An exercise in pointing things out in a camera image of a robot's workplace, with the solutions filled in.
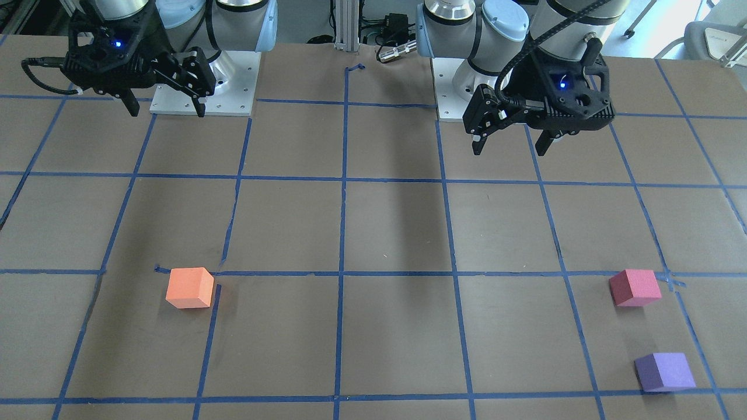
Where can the white chair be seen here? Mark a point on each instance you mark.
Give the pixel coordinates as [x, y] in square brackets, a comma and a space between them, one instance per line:
[720, 36]

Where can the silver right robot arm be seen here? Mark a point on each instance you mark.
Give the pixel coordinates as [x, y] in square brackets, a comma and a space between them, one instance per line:
[211, 26]

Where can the orange foam cube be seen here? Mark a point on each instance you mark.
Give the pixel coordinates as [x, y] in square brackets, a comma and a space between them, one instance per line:
[190, 288]

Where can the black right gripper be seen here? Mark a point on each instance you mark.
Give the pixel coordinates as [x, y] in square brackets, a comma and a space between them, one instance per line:
[153, 51]

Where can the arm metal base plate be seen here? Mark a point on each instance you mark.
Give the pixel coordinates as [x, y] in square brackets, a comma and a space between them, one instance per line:
[234, 75]
[454, 82]

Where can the purple foam cube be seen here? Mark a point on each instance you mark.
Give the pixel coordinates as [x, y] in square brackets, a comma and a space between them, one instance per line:
[664, 372]

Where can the pink foam cube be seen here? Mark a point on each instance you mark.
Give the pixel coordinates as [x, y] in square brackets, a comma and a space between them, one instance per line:
[634, 288]

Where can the aluminium frame post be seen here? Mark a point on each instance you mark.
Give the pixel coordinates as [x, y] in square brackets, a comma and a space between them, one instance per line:
[346, 25]

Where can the silver cylindrical connector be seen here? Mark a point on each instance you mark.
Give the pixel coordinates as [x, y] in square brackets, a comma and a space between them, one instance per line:
[396, 52]

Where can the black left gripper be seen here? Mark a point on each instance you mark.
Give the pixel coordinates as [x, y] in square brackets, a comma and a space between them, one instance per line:
[521, 84]

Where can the black power adapter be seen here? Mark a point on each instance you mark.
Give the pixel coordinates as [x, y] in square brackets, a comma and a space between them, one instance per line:
[395, 29]

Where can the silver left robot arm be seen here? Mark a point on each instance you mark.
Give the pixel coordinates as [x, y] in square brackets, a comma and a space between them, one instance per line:
[495, 36]

